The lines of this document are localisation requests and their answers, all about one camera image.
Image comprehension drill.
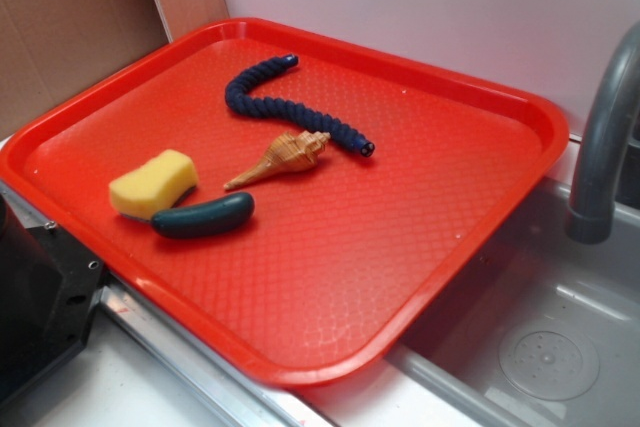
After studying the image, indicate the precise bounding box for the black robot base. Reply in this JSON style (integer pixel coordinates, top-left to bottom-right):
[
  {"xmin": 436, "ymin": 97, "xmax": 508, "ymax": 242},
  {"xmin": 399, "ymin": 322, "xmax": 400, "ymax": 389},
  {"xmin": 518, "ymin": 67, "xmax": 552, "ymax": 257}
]
[{"xmin": 1, "ymin": 200, "xmax": 105, "ymax": 408}]

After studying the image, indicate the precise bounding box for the dark green toy cucumber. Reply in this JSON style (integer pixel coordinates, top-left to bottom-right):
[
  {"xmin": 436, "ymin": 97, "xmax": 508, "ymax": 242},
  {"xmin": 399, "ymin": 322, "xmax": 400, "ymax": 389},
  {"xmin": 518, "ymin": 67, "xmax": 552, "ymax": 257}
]
[{"xmin": 150, "ymin": 192, "xmax": 255, "ymax": 239}]

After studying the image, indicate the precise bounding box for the tan conch seashell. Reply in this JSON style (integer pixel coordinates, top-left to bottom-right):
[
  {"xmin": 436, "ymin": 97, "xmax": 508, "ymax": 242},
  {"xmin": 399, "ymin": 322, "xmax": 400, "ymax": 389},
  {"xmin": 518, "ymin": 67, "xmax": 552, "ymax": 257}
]
[{"xmin": 224, "ymin": 131, "xmax": 331, "ymax": 191}]

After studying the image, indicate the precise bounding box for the brown cardboard panel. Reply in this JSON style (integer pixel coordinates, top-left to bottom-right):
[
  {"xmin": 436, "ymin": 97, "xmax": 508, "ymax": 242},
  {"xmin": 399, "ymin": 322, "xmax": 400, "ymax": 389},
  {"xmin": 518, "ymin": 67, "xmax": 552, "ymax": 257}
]
[{"xmin": 1, "ymin": 0, "xmax": 228, "ymax": 137}]

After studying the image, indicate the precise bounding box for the yellow sponge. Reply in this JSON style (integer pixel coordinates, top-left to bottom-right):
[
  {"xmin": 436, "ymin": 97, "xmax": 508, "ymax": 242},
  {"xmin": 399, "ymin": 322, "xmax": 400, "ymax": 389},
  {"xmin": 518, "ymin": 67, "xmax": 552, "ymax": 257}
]
[{"xmin": 109, "ymin": 149, "xmax": 199, "ymax": 221}]

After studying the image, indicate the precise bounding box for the red plastic tray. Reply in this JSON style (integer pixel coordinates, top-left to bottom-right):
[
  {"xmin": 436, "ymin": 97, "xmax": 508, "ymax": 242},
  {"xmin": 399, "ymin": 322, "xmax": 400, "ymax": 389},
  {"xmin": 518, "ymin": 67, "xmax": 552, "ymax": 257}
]
[{"xmin": 1, "ymin": 19, "xmax": 569, "ymax": 387}]

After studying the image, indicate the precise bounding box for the grey plastic sink basin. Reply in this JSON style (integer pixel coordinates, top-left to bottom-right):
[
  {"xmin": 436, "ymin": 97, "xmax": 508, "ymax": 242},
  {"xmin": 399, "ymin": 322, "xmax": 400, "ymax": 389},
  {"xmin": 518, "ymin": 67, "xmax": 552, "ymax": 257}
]
[{"xmin": 388, "ymin": 180, "xmax": 639, "ymax": 426}]

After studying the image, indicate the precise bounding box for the grey faucet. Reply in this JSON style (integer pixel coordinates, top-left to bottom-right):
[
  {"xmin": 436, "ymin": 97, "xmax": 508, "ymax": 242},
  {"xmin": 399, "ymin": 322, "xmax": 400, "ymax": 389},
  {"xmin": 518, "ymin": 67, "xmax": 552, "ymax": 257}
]
[{"xmin": 565, "ymin": 24, "xmax": 639, "ymax": 244}]

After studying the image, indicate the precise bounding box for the blue braided rope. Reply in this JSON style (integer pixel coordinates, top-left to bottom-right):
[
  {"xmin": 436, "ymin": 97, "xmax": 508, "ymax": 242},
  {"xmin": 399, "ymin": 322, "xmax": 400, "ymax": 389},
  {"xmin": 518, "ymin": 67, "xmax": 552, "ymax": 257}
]
[{"xmin": 224, "ymin": 53, "xmax": 378, "ymax": 160}]

